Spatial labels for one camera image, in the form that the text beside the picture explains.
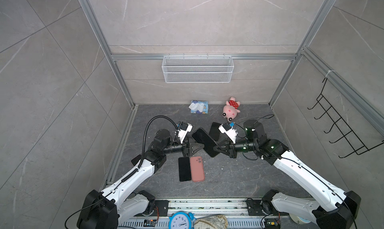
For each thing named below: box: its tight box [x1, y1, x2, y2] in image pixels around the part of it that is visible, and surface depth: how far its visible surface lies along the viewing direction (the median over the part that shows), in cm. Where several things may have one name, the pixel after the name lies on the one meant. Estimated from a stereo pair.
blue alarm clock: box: [168, 211, 197, 229], surface depth 70 cm
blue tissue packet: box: [188, 100, 209, 114], surface depth 113 cm
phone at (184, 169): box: [178, 156, 192, 182], surface depth 87 cm
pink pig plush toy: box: [222, 96, 241, 122], surface depth 112 cm
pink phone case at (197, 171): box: [190, 156, 205, 182], surface depth 88 cm
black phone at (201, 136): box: [192, 127, 218, 157], surface depth 66 cm
